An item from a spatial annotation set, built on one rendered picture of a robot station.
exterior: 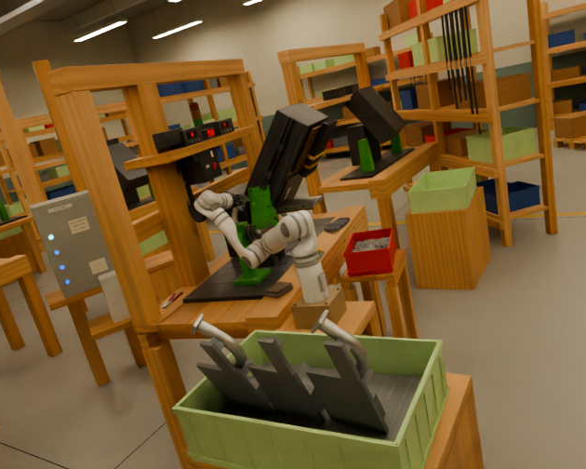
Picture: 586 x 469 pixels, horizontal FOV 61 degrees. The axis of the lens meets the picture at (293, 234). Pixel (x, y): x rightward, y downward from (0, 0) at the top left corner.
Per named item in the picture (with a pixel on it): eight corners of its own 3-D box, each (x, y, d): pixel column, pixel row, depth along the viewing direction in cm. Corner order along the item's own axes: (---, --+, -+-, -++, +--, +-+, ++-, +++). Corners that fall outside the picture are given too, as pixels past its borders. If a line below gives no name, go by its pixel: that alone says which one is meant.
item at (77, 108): (279, 218, 340) (245, 73, 314) (149, 325, 209) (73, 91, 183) (268, 220, 344) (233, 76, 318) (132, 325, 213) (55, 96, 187)
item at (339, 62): (440, 145, 1010) (424, 31, 950) (306, 163, 1187) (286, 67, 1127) (446, 140, 1054) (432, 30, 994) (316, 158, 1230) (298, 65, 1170)
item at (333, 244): (368, 226, 320) (365, 204, 316) (286, 352, 189) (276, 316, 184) (348, 229, 326) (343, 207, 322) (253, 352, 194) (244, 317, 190)
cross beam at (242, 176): (251, 180, 327) (248, 167, 325) (125, 251, 213) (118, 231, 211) (245, 180, 329) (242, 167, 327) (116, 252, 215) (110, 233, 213)
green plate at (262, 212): (280, 226, 250) (274, 184, 250) (273, 227, 243) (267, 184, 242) (260, 229, 255) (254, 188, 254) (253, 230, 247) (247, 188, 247)
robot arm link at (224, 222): (209, 228, 215) (223, 217, 219) (250, 273, 213) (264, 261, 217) (212, 220, 207) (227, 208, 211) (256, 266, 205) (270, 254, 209)
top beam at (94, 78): (246, 73, 315) (242, 59, 312) (72, 91, 183) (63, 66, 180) (233, 76, 318) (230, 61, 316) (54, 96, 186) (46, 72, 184)
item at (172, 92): (279, 189, 938) (250, 65, 877) (193, 234, 745) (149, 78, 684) (257, 192, 968) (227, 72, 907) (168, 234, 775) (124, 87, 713)
